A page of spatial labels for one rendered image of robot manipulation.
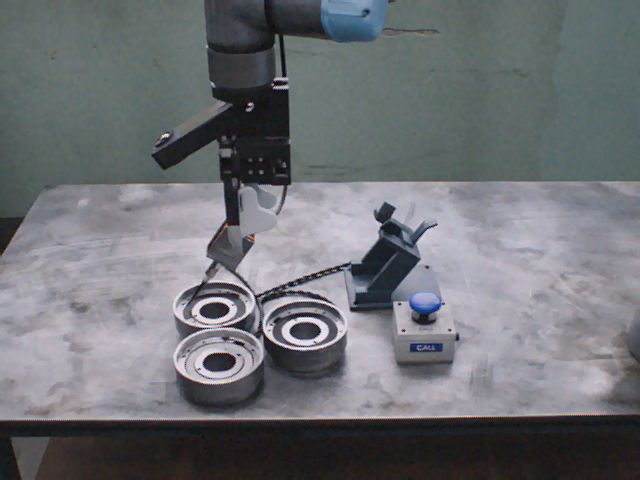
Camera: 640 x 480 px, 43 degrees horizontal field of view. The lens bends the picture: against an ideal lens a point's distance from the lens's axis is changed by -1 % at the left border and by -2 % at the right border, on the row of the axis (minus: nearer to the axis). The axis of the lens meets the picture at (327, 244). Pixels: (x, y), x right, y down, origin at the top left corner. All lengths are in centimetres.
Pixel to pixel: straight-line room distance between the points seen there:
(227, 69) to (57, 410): 43
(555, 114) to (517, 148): 16
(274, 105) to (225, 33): 10
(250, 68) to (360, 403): 40
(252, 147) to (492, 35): 173
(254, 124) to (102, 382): 36
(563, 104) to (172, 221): 165
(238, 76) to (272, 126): 8
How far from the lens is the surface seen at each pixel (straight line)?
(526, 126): 273
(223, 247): 103
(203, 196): 143
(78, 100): 272
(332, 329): 104
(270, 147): 94
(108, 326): 113
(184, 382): 97
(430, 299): 102
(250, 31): 89
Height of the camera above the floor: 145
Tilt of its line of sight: 31 degrees down
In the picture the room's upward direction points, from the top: straight up
